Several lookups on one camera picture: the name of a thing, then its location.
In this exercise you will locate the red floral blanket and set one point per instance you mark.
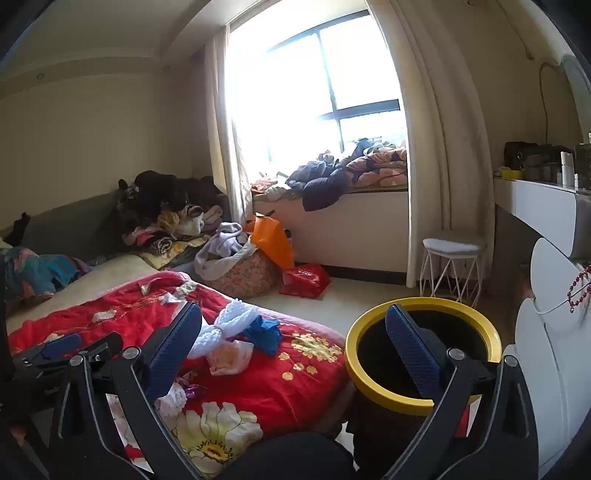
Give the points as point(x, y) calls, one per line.
point(258, 387)

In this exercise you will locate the orange bag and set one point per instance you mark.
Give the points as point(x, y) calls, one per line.
point(272, 240)

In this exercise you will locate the grey headboard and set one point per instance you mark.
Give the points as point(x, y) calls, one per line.
point(69, 221)

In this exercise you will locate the white bottle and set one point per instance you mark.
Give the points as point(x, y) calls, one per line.
point(567, 168)

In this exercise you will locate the cream narrow curtain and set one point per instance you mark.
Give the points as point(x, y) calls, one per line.
point(226, 138)

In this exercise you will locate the white tissue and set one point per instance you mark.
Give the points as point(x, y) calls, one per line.
point(173, 401)

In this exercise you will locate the floral laundry basket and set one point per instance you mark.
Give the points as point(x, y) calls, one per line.
point(244, 277)

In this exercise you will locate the cream wide curtain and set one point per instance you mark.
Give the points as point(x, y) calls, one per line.
point(443, 161)

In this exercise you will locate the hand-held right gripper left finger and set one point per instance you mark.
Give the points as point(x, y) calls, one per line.
point(173, 350)

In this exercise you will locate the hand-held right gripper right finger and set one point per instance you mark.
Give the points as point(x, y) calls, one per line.
point(415, 355)

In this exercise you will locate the white foam net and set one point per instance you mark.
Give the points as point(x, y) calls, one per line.
point(231, 318)

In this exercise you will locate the yellow rimmed black bin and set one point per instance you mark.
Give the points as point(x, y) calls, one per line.
point(364, 332)

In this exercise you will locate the small heap of clothes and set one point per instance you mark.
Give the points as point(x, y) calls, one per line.
point(272, 189)

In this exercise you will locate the red plastic bag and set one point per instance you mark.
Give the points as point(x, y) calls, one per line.
point(304, 279)

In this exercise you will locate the beige mattress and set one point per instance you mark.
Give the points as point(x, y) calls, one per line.
point(106, 281)

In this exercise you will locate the pink patterned blanket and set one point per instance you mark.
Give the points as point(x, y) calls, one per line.
point(378, 164)

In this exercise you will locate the blue wrapper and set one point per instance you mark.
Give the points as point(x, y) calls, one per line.
point(263, 334)

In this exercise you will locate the silver wrapper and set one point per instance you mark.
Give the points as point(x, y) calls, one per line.
point(171, 297)

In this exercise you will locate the white window seat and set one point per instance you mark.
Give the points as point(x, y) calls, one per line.
point(360, 230)

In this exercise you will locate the black bag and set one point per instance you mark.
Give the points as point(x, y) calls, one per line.
point(526, 159)

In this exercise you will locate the pink white small garment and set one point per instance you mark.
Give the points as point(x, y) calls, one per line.
point(228, 357)

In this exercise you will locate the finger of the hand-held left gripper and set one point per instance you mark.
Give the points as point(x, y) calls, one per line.
point(104, 346)
point(60, 344)

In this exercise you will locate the white scalloped cabinet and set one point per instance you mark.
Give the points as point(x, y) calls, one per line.
point(554, 277)

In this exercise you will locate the pile of clothes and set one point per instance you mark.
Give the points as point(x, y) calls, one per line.
point(166, 217)

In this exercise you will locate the dark jacket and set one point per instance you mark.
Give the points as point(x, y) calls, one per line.
point(318, 187)

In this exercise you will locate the yellow container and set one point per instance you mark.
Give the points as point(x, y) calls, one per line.
point(511, 174)

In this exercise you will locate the white vanity desk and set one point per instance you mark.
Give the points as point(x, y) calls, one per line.
point(535, 203)

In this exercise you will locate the teal floral cloth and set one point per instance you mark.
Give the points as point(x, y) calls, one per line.
point(37, 272)

